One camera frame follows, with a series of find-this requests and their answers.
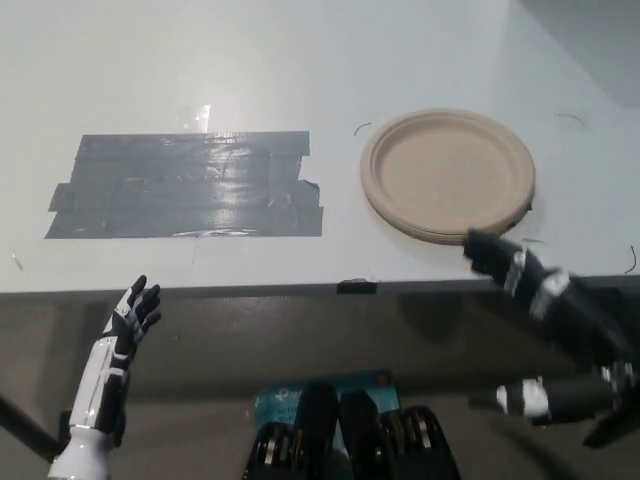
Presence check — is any robot right hand white black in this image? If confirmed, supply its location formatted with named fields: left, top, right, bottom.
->
left=462, top=228, right=640, bottom=427

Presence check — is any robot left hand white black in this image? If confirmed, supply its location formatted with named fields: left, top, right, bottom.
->
left=67, top=274, right=162, bottom=437

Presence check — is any stack of beige paper plates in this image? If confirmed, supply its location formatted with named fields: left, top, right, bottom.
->
left=359, top=107, right=537, bottom=246

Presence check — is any black table leg bar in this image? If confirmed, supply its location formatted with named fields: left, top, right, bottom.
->
left=0, top=392, right=59, bottom=464

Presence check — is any teal printed box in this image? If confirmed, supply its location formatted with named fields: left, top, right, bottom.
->
left=253, top=369, right=403, bottom=451

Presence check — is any grey duct tape patch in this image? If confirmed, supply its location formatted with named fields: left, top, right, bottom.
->
left=43, top=130, right=324, bottom=240

